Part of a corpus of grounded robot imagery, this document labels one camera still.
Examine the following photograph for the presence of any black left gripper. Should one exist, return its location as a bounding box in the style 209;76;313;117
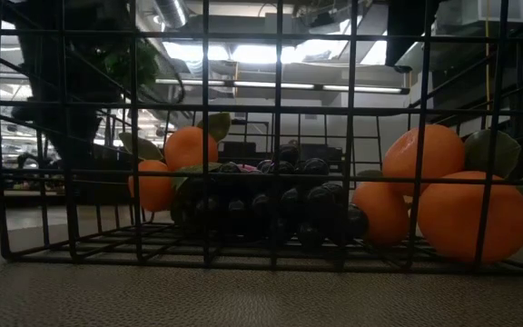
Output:
10;62;109;161

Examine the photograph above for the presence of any tangerine cluster with leaves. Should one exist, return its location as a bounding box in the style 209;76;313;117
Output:
118;112;232;213
350;124;523;265

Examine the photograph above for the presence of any bright ceiling light panel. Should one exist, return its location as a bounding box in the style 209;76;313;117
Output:
161;38;351;64

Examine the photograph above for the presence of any dark purple grape bunch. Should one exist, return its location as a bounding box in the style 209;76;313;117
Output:
170;144;370;251

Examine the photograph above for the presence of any long fluorescent tube light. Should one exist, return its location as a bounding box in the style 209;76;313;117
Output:
154;77;410;95

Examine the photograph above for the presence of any white ceiling box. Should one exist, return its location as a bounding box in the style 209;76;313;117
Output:
436;0;523;25

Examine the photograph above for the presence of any black wire basket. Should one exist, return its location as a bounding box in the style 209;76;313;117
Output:
0;0;523;276

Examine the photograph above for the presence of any silver ventilation duct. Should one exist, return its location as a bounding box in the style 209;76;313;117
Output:
152;0;190;29

